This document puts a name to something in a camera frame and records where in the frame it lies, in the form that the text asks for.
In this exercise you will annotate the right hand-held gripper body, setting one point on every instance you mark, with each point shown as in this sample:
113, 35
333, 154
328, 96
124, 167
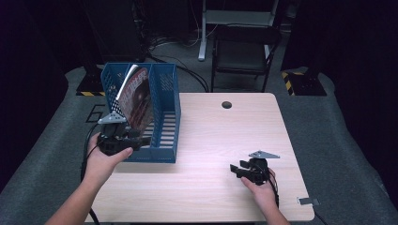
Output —
258, 170

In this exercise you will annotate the black folding chair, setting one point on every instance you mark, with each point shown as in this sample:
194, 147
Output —
245, 53

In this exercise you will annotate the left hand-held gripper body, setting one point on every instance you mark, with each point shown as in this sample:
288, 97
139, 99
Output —
114, 140

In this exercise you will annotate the white metal stand frame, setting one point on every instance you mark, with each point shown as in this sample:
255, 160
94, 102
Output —
237, 17

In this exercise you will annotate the blue plastic file rack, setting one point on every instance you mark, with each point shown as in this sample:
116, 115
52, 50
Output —
169, 93

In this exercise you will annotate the person's right hand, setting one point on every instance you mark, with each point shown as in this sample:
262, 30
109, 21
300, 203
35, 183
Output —
261, 190

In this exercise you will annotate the striped-edge black stand base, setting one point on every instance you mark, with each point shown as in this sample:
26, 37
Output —
90, 86
305, 82

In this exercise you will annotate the dark equipment cabinet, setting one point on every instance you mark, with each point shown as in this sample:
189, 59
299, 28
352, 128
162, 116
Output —
112, 31

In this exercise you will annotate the person's left hand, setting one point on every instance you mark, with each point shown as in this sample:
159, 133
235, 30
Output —
101, 165

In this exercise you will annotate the glossy illustrated magazine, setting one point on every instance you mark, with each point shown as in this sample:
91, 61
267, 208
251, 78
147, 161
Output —
137, 100

